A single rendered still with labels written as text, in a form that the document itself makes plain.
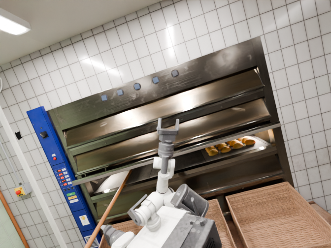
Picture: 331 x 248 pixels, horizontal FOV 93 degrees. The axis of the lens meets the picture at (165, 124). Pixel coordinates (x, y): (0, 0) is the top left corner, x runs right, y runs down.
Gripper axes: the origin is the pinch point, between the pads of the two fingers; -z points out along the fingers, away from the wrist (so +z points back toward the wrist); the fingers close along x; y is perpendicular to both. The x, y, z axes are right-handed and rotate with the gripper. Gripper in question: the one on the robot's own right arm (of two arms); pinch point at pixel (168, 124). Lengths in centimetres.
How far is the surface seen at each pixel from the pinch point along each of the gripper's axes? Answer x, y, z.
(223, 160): -69, 26, 34
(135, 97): 8, 60, -14
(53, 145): 74, 90, 37
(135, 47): 11, 59, -55
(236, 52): -64, 24, -58
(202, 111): -46, 35, -8
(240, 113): -75, 21, -9
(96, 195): 35, 78, 84
